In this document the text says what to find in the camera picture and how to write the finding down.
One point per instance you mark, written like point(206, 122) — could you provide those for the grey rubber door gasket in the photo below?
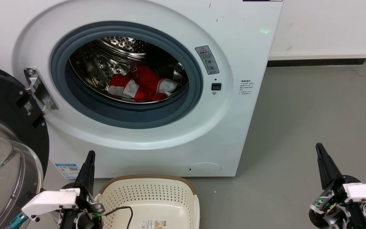
point(122, 117)

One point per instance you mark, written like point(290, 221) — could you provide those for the red and white garment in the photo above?
point(145, 82)

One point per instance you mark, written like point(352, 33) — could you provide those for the white and dark baseboard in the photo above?
point(313, 62)

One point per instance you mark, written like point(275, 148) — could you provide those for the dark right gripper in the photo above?
point(338, 203)

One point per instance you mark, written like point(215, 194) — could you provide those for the QR code sticker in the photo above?
point(28, 106)

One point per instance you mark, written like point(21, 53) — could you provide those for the cream perforated laundry basket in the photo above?
point(157, 203)

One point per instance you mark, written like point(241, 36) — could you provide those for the blue white energy label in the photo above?
point(68, 170)

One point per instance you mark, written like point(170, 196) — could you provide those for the paper label with barcode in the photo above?
point(153, 224)

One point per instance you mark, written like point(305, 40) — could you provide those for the silver metal door hinge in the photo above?
point(40, 92)

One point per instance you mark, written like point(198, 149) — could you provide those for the black door latch socket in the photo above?
point(216, 86)

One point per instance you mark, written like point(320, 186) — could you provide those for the white front-load washing machine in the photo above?
point(233, 127)

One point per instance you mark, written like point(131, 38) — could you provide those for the grey warning sticker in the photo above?
point(206, 60)

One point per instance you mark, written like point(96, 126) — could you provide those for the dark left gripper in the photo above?
point(84, 219)

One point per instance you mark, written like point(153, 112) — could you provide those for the clear text notice sticker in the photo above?
point(246, 87)

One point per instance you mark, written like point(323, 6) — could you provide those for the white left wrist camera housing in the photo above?
point(49, 202)

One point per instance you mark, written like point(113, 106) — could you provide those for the round white filter cover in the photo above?
point(204, 169)

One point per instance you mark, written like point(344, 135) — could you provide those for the stainless steel washing machine drum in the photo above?
point(91, 70)

